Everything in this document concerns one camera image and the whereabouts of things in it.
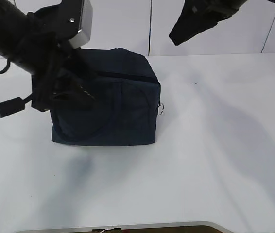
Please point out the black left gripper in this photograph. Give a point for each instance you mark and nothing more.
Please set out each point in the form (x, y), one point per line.
(38, 42)

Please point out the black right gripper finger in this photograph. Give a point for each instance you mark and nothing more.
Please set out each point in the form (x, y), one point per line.
(198, 16)

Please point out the navy blue lunch bag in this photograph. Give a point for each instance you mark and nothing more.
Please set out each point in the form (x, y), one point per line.
(100, 98)

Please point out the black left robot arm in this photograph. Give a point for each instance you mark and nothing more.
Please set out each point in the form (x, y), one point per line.
(1, 29)

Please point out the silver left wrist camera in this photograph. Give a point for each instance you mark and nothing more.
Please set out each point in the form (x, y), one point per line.
(84, 32)

